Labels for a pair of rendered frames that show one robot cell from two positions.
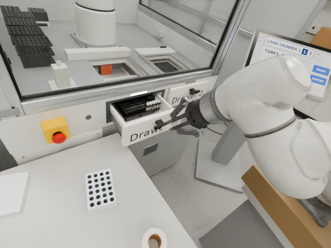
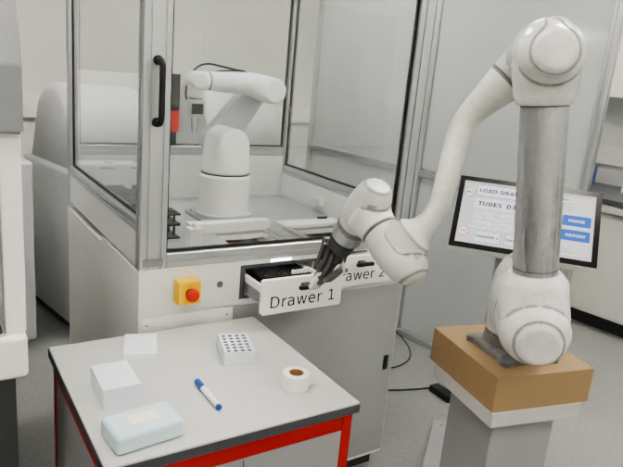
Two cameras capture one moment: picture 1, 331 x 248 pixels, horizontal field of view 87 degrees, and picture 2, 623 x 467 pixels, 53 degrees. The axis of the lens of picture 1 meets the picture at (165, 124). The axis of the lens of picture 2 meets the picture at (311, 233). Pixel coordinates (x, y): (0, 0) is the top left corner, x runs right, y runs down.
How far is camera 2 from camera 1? 1.32 m
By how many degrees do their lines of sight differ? 29
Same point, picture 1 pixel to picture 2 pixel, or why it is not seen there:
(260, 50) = (472, 204)
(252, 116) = (359, 220)
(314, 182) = (406, 257)
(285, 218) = (469, 372)
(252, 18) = (499, 166)
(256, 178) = (440, 343)
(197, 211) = not seen: outside the picture
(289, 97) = (373, 200)
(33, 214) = (168, 360)
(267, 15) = not seen: hidden behind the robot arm
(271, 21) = not seen: hidden behind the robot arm
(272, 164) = (378, 252)
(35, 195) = (166, 350)
